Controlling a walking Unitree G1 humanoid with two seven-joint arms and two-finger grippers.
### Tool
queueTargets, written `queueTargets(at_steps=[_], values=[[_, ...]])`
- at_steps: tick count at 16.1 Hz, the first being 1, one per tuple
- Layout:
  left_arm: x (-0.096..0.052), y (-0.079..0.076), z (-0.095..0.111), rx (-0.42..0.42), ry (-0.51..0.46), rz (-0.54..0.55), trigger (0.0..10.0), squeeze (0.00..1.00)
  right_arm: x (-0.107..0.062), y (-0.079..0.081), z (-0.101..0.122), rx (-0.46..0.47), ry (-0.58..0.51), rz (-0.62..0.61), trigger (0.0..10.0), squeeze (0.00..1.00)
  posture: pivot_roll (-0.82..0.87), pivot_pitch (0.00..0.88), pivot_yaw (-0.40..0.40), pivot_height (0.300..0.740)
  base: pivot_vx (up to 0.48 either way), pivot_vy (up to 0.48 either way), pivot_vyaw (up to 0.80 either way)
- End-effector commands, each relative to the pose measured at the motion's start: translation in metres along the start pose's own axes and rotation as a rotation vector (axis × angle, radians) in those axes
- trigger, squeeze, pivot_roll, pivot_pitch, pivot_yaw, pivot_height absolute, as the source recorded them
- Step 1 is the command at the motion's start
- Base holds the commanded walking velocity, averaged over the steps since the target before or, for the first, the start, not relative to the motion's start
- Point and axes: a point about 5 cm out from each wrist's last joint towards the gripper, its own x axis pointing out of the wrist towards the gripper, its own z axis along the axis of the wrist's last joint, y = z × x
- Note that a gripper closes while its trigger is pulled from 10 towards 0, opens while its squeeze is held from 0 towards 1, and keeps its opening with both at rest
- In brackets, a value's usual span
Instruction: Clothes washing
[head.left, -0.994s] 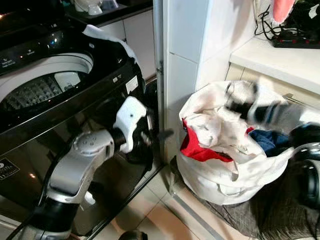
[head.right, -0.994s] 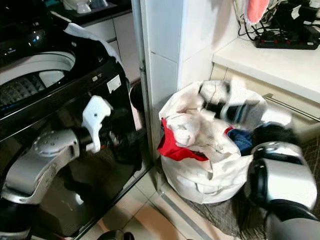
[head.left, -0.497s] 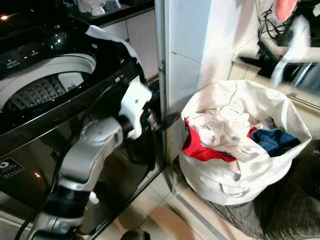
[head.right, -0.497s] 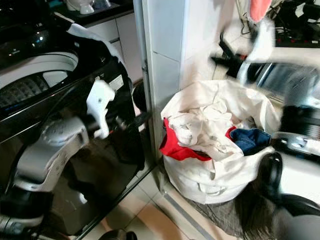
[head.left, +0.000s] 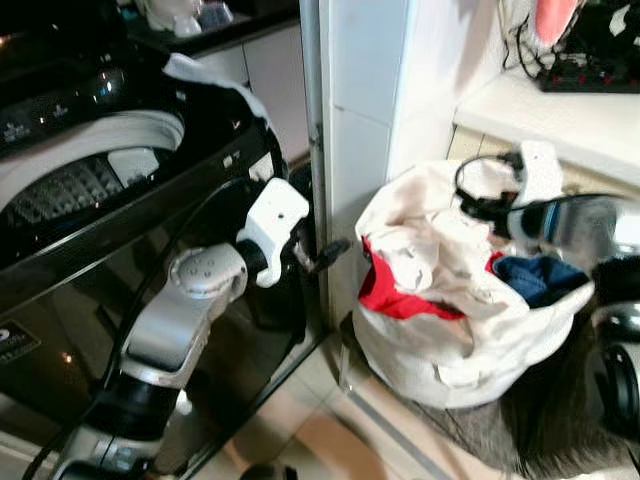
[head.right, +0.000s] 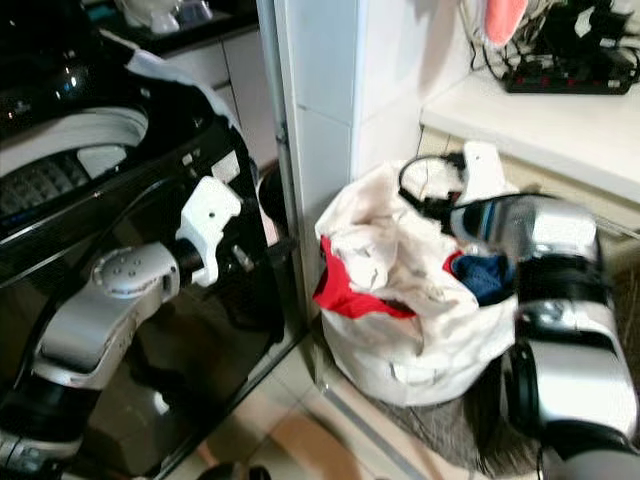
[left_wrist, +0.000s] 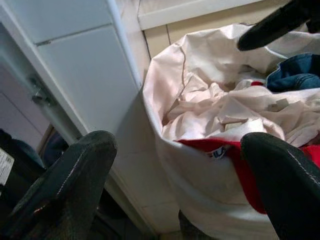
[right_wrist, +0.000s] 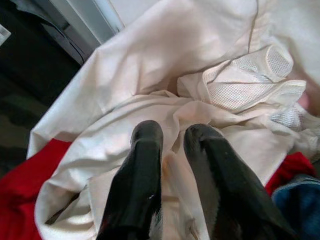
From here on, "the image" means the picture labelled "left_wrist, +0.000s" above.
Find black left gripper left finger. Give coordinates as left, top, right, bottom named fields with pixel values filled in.
left=0, top=129, right=119, bottom=240

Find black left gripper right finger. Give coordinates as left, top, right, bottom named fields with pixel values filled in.
left=240, top=132, right=320, bottom=240

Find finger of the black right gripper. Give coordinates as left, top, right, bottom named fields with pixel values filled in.
left=236, top=0, right=320, bottom=52
left=305, top=14, right=320, bottom=35

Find blue denim jeans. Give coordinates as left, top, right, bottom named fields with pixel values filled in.
left=265, top=53, right=320, bottom=95

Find red garment with logo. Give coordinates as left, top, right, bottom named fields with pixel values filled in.
left=174, top=138, right=320, bottom=216

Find dark appliance with label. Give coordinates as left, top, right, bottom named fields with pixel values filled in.
left=0, top=127, right=69, bottom=203

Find cream fabric laundry bag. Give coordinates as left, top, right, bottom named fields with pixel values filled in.
left=141, top=23, right=320, bottom=240

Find metal door hinge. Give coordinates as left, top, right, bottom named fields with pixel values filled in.
left=29, top=76, right=55, bottom=105

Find cream crumpled cloth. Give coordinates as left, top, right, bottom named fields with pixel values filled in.
left=161, top=79, right=320, bottom=149

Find white cabinet door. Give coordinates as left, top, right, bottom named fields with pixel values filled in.
left=0, top=0, right=144, bottom=141

